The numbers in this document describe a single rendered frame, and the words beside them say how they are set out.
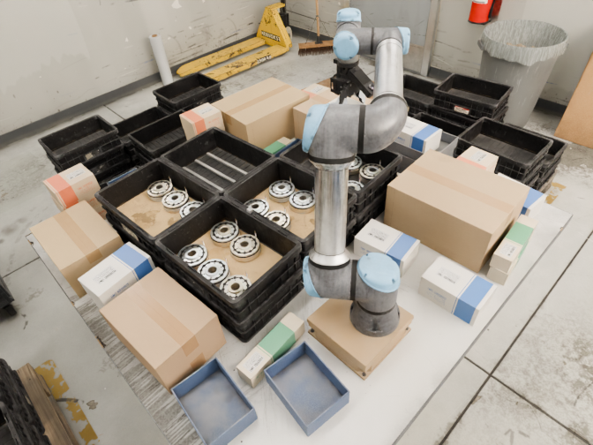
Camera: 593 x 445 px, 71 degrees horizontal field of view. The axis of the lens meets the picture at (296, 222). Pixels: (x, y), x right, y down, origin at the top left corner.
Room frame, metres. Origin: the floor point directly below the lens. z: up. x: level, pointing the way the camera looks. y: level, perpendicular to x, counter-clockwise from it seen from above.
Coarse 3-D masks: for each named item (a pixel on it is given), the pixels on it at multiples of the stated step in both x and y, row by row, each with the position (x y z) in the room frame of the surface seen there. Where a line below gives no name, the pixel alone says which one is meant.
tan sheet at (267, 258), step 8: (208, 232) 1.09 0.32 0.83; (240, 232) 1.07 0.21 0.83; (200, 240) 1.05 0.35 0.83; (208, 240) 1.05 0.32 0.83; (208, 248) 1.01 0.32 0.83; (216, 248) 1.00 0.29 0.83; (224, 248) 1.00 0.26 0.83; (264, 248) 0.98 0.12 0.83; (216, 256) 0.97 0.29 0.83; (224, 256) 0.96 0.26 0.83; (264, 256) 0.95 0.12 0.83; (272, 256) 0.94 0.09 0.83; (280, 256) 0.94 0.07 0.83; (232, 264) 0.92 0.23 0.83; (240, 264) 0.92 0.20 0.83; (248, 264) 0.92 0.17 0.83; (256, 264) 0.91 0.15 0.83; (264, 264) 0.91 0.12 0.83; (272, 264) 0.91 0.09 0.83; (232, 272) 0.89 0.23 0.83; (240, 272) 0.89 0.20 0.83; (248, 272) 0.88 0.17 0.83; (256, 272) 0.88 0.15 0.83; (264, 272) 0.88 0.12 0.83
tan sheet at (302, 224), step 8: (264, 192) 1.29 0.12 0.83; (272, 200) 1.23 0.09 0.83; (272, 208) 1.19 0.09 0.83; (280, 208) 1.18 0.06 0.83; (288, 208) 1.18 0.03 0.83; (296, 216) 1.13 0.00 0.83; (304, 216) 1.13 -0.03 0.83; (312, 216) 1.12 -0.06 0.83; (296, 224) 1.09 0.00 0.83; (304, 224) 1.08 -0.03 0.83; (312, 224) 1.08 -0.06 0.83; (296, 232) 1.05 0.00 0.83; (304, 232) 1.04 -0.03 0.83
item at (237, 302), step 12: (192, 216) 1.07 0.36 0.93; (252, 216) 1.04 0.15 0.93; (276, 228) 0.98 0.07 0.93; (156, 240) 0.97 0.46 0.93; (168, 252) 0.91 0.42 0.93; (300, 252) 0.88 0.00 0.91; (180, 264) 0.86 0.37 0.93; (276, 264) 0.82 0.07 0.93; (192, 276) 0.82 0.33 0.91; (204, 276) 0.80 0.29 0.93; (264, 276) 0.78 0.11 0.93; (216, 288) 0.75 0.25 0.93; (252, 288) 0.74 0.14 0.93; (228, 300) 0.70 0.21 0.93; (240, 300) 0.70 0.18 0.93
